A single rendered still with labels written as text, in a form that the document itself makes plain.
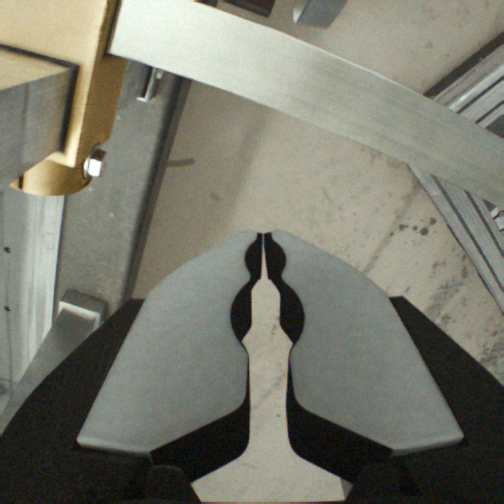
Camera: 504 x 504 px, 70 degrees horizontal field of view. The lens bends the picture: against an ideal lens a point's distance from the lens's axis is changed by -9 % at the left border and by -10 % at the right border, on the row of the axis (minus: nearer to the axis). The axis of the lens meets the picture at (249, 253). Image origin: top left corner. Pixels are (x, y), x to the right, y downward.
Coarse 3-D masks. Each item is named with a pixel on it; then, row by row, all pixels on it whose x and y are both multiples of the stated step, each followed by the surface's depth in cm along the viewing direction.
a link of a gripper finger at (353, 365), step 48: (288, 240) 11; (288, 288) 9; (336, 288) 9; (288, 336) 10; (336, 336) 8; (384, 336) 8; (288, 384) 7; (336, 384) 7; (384, 384) 7; (432, 384) 7; (288, 432) 7; (336, 432) 6; (384, 432) 6; (432, 432) 6
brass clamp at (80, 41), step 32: (0, 0) 13; (32, 0) 13; (64, 0) 13; (96, 0) 13; (0, 32) 13; (32, 32) 13; (64, 32) 13; (96, 32) 13; (64, 64) 14; (96, 64) 14; (96, 96) 16; (64, 128) 15; (96, 128) 17; (64, 160) 16; (96, 160) 18; (32, 192) 17; (64, 192) 18
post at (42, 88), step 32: (0, 64) 12; (32, 64) 13; (128, 64) 21; (0, 96) 10; (32, 96) 12; (64, 96) 14; (128, 96) 24; (0, 128) 10; (32, 128) 12; (0, 160) 11; (32, 160) 13
